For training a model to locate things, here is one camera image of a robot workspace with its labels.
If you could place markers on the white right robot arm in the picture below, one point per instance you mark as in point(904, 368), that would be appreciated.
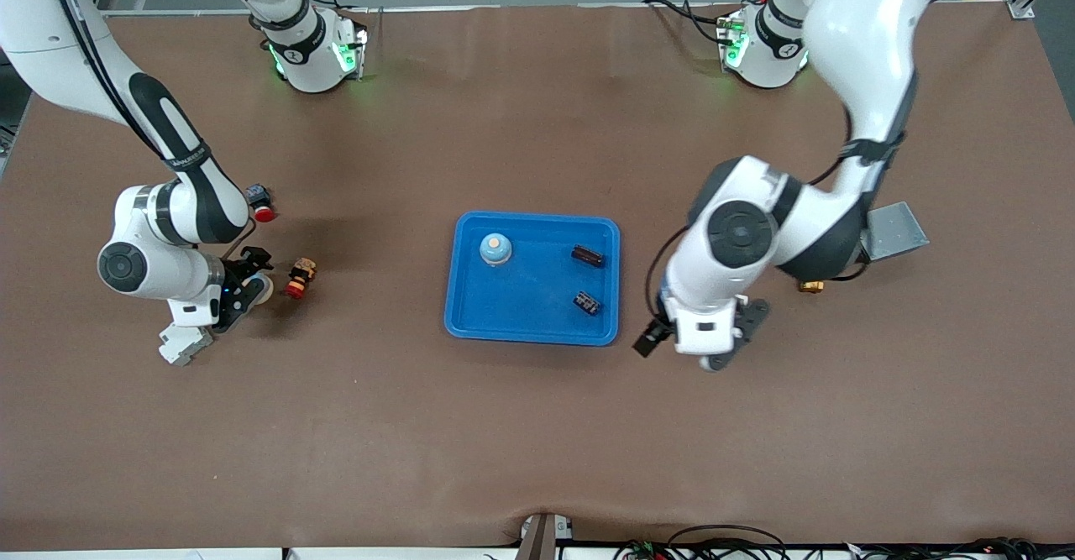
point(50, 31)

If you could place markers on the brown electrolytic capacitor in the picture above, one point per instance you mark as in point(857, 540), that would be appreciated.
point(588, 255)

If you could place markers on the blue plastic tray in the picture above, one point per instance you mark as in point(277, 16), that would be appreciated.
point(537, 308)

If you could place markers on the red emergency stop button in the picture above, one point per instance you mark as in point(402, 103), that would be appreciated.
point(264, 213)

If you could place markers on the white circuit breaker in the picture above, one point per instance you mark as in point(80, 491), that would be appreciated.
point(180, 348)

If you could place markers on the silver metal module box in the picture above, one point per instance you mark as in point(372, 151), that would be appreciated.
point(899, 232)

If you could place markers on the brown table cover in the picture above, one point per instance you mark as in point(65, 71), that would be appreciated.
point(537, 426)

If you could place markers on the black printed electrolytic capacitor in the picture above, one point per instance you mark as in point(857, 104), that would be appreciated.
point(586, 302)

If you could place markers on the red yellow push button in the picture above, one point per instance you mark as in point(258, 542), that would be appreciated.
point(298, 281)

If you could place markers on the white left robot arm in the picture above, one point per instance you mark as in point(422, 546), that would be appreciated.
point(865, 39)

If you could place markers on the grey metal bracket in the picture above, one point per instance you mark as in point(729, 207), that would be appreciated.
point(542, 539)

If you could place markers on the scuffed blue call bell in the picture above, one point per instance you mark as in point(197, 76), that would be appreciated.
point(264, 289)

